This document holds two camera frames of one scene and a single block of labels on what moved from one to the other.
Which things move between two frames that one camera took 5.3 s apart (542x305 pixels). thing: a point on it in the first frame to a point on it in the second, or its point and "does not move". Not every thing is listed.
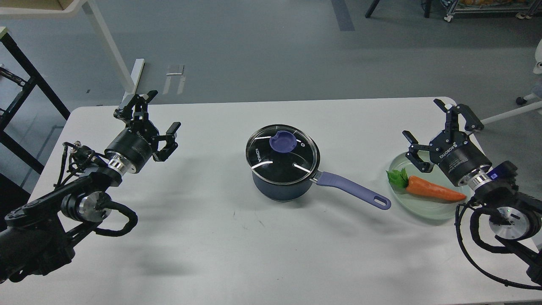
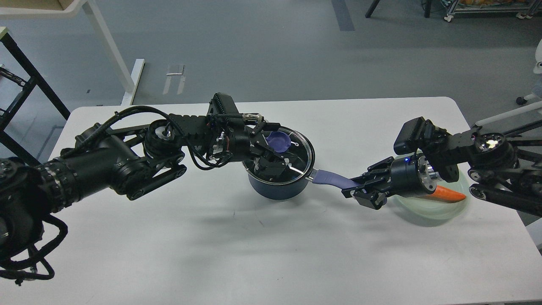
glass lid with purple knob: (282, 154) does not move
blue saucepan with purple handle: (280, 193) does not move
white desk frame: (71, 9) does not move
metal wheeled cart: (525, 9) does not move
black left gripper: (136, 144) to (240, 143)
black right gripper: (454, 152) to (410, 176)
